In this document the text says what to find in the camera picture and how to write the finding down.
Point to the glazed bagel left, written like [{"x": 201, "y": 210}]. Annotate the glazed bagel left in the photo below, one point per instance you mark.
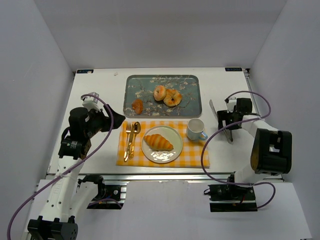
[{"x": 159, "y": 93}]

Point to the small brown pastry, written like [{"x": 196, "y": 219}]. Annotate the small brown pastry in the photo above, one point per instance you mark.
[{"x": 137, "y": 106}]

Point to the blue label left corner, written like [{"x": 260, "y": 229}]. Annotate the blue label left corner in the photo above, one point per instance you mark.
[{"x": 84, "y": 71}]

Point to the glazed bagel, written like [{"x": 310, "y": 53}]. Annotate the glazed bagel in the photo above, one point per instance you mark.
[
  {"x": 172, "y": 98},
  {"x": 159, "y": 93}
]

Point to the striped croissant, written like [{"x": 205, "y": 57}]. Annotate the striped croissant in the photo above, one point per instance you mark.
[{"x": 158, "y": 143}]

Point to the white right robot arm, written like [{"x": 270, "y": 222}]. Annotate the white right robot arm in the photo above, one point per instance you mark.
[{"x": 271, "y": 153}]

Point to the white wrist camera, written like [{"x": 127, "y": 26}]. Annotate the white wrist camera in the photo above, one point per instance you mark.
[
  {"x": 230, "y": 104},
  {"x": 90, "y": 102}
]

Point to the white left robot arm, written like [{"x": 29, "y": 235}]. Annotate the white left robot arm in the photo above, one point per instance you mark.
[{"x": 69, "y": 195}]

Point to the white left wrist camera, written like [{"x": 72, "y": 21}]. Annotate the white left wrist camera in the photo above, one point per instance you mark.
[{"x": 90, "y": 102}]

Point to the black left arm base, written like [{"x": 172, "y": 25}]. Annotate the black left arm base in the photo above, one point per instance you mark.
[{"x": 110, "y": 196}]

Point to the gold spoon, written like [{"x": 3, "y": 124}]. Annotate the gold spoon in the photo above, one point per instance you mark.
[{"x": 137, "y": 130}]

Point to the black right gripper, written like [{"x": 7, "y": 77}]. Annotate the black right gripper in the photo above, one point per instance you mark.
[{"x": 225, "y": 120}]

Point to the gold fork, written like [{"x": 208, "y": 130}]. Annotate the gold fork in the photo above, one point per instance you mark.
[{"x": 128, "y": 132}]

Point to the blue label right corner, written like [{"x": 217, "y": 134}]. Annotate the blue label right corner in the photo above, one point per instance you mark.
[{"x": 233, "y": 69}]

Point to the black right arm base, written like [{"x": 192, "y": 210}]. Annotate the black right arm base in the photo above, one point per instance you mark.
[{"x": 226, "y": 198}]

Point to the light blue mug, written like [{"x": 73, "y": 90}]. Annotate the light blue mug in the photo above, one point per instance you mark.
[{"x": 196, "y": 130}]

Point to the glazed bagel right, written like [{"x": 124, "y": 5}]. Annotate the glazed bagel right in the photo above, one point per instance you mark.
[{"x": 172, "y": 98}]

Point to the steel serving tongs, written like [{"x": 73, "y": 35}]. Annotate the steel serving tongs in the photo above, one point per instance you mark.
[{"x": 213, "y": 108}]

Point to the yellow checkered cloth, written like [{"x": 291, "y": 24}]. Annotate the yellow checkered cloth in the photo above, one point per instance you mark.
[{"x": 190, "y": 157}]

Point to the blue label corner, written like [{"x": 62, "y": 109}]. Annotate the blue label corner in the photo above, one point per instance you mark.
[
  {"x": 84, "y": 71},
  {"x": 233, "y": 69}
]

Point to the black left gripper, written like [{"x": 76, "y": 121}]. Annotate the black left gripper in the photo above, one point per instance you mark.
[{"x": 107, "y": 120}]

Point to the aluminium front rail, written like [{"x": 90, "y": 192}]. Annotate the aluminium front rail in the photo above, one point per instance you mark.
[{"x": 168, "y": 177}]

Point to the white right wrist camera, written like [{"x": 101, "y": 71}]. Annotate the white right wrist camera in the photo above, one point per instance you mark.
[{"x": 230, "y": 104}]

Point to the gold knife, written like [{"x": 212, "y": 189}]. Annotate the gold knife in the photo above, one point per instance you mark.
[{"x": 130, "y": 141}]

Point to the white ceramic plate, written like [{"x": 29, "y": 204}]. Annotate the white ceramic plate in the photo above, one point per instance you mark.
[{"x": 163, "y": 156}]

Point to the blue floral tray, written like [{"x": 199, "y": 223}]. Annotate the blue floral tray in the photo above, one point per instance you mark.
[{"x": 142, "y": 87}]

